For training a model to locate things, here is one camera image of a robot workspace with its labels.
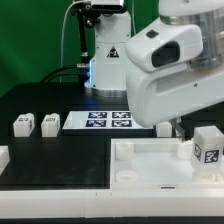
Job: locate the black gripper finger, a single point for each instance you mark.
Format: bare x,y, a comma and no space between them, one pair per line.
180,132

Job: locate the white square tabletop part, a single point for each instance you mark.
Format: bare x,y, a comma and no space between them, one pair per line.
156,163

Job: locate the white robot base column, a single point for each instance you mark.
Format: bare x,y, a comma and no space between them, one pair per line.
108,67

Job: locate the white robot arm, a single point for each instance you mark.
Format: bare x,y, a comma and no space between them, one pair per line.
177,62

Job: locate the white U-shaped obstacle fence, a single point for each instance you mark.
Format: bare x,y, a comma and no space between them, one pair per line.
88,203

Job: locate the white marker plate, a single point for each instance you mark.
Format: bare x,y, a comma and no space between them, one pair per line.
111,121

